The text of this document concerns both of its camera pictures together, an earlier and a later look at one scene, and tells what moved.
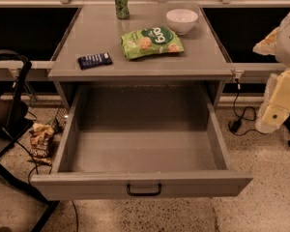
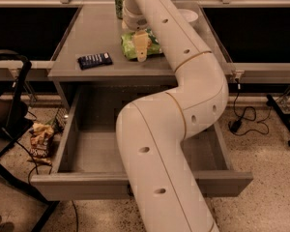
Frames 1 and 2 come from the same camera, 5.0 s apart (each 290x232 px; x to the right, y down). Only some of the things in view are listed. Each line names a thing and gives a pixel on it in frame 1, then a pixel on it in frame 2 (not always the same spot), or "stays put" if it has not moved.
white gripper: [289, 43] -> [134, 20]
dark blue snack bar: [95, 60] stays put
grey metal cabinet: [140, 43] stays put
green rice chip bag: [152, 41] stays put
